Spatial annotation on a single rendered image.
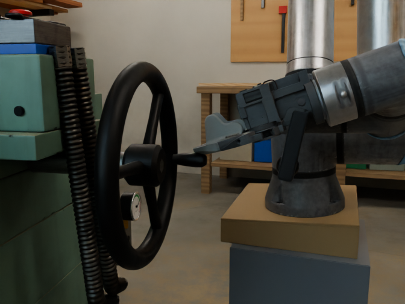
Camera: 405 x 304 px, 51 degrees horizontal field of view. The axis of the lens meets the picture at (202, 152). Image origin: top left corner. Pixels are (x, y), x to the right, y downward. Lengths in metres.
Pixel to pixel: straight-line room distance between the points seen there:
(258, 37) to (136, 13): 1.20
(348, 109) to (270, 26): 3.16
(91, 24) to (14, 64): 3.93
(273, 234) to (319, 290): 0.15
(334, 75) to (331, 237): 0.43
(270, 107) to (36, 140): 0.33
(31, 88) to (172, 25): 3.56
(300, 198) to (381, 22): 0.40
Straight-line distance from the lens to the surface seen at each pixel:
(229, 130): 0.66
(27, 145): 0.51
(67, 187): 0.77
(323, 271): 0.97
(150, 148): 0.58
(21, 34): 0.55
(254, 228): 0.98
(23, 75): 0.53
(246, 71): 3.82
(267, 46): 3.77
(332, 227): 0.96
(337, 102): 0.63
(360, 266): 0.96
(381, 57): 0.65
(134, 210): 0.91
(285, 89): 0.66
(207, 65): 3.91
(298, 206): 0.98
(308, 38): 0.80
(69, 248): 0.80
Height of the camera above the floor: 0.94
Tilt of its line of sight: 10 degrees down
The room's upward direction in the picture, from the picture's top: straight up
